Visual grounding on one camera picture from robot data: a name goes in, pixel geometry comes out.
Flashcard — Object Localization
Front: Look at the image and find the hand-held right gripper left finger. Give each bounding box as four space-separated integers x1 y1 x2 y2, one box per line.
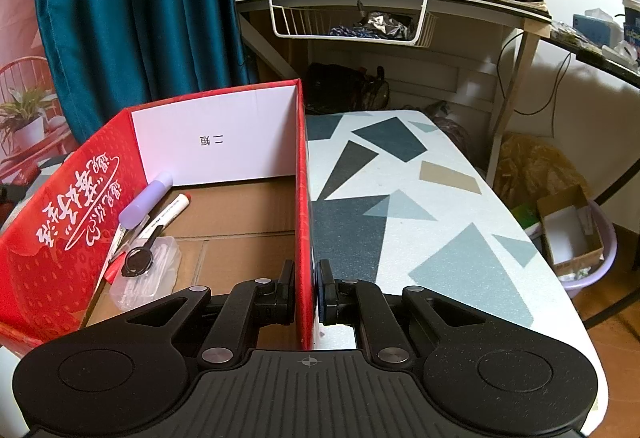
125 259 296 371

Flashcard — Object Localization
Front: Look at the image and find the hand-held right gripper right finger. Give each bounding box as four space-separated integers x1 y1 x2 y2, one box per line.
315 259 501 371

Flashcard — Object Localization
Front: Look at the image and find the black ring tool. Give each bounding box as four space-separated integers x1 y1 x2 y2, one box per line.
121 225 165 277

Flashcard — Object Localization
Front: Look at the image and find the purple plastic bottle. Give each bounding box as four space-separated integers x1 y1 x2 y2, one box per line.
118 171 174 231

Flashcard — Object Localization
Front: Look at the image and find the red cardboard box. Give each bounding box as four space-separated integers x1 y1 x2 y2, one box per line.
0 78 321 359

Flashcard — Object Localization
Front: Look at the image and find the clear plastic cotton swab box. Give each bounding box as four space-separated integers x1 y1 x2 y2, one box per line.
109 238 182 311

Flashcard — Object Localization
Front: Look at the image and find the black bag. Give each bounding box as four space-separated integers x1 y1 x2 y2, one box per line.
305 62 391 116

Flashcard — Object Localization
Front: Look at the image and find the dark patterned cloth bag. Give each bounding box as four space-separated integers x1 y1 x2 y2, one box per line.
425 102 473 153

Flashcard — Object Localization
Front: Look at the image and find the green packet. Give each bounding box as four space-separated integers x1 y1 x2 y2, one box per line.
510 205 541 231

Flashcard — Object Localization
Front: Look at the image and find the yellow plastic bag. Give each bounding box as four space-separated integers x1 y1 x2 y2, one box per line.
495 133 593 213

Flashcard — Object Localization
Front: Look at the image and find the small open cardboard box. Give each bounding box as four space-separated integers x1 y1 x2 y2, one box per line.
537 184 605 276

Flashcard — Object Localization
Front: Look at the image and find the purple plastic basin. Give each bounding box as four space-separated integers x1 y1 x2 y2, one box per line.
522 200 618 299

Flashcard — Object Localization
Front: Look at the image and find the silver foil bag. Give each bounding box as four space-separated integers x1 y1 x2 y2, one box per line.
361 12 413 40

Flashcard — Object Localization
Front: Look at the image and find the teal curtain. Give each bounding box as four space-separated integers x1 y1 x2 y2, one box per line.
31 0 258 146

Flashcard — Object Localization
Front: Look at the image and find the white desk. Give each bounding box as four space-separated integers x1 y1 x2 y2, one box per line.
235 0 553 191

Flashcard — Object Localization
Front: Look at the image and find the blue tissue box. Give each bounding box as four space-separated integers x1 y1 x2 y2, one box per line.
572 12 623 46

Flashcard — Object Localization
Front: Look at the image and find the white bucket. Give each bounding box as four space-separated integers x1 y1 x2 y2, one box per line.
622 0 640 38

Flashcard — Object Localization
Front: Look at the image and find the blue beaded rope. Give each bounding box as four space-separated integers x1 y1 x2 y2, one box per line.
329 25 376 40

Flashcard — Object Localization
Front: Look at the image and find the black cable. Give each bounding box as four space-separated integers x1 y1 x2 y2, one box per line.
497 28 573 139

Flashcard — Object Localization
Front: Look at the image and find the white wire hanging basket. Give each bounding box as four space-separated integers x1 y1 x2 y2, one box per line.
267 0 441 47

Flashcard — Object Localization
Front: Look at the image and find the wall poster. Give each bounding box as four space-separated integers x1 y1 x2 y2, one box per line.
0 0 86 189

